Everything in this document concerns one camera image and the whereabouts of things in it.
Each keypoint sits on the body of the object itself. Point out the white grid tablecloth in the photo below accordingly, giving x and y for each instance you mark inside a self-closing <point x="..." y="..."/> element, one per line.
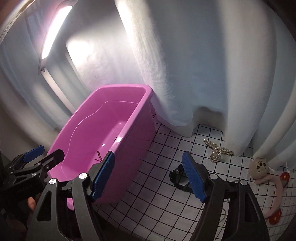
<point x="161" y="208"/>

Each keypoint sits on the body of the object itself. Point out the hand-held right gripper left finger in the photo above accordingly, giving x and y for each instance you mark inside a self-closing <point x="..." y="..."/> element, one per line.
<point x="104" y="177"/>

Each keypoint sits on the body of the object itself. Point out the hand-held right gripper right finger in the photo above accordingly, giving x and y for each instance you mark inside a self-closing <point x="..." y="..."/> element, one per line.
<point x="193" y="179"/>

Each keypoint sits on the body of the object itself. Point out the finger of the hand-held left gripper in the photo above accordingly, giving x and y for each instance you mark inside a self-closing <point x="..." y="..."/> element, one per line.
<point x="33" y="154"/>
<point x="54" y="158"/>

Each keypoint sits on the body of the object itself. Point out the person's left hand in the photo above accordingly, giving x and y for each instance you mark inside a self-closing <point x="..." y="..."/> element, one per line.
<point x="31" y="204"/>

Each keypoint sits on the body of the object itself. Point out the pink plastic tub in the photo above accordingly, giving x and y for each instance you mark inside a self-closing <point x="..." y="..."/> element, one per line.
<point x="92" y="129"/>

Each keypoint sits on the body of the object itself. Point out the window frame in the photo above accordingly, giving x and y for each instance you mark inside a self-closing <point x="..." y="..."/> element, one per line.
<point x="54" y="76"/>

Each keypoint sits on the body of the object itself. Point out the sheer white curtain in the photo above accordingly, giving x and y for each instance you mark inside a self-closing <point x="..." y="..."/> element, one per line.
<point x="20" y="104"/>

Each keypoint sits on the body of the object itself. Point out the black wrist watch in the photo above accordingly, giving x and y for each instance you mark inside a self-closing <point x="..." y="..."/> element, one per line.
<point x="177" y="176"/>

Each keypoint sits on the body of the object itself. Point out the pearl hair clip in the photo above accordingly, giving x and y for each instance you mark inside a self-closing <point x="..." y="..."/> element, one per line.
<point x="217" y="151"/>

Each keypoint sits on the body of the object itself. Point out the pink plush toy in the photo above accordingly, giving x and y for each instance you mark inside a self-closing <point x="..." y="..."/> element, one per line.
<point x="277" y="192"/>

